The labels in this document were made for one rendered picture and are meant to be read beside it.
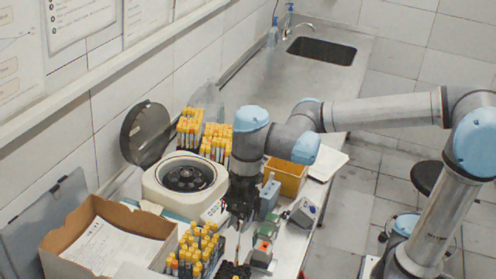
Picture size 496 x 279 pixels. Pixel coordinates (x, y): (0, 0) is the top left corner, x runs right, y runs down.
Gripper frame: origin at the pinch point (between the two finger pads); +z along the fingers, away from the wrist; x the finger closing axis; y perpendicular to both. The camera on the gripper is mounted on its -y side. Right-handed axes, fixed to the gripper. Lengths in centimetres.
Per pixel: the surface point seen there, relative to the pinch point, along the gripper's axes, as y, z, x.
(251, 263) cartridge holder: -3.0, 15.5, 3.6
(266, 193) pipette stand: -25.7, 7.5, 0.5
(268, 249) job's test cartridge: -5.1, 10.5, 7.5
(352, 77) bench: -158, 18, 13
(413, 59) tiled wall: -246, 28, 50
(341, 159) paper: -70, 16, 19
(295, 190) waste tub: -38.7, 13.3, 7.6
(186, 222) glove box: -5.7, 10.6, -18.0
